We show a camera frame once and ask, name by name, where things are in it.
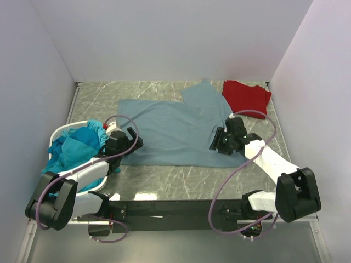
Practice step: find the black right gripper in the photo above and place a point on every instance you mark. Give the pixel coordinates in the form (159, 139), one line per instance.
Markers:
(219, 140)

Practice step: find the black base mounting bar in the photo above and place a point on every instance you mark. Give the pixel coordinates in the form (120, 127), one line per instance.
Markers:
(228, 215)

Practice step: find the white laundry basket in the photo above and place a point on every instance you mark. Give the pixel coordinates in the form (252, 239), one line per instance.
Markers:
(68, 128)

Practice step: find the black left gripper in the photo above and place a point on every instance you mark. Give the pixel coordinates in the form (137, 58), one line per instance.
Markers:
(131, 138)

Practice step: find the teal t shirts pile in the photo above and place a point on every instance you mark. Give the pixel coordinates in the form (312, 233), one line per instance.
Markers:
(76, 148)

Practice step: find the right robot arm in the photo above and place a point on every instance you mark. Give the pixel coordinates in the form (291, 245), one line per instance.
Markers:
(296, 194)

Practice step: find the red folded t shirt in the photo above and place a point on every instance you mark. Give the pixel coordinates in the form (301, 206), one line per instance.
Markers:
(242, 97)

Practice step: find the grey-blue t shirt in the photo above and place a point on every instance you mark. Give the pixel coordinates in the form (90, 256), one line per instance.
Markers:
(180, 133)

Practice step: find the aluminium frame rail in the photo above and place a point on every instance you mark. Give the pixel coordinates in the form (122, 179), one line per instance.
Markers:
(32, 222)

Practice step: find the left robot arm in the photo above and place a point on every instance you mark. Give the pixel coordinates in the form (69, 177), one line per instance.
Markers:
(58, 197)

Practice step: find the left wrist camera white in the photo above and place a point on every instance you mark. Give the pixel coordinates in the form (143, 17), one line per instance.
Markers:
(111, 127)

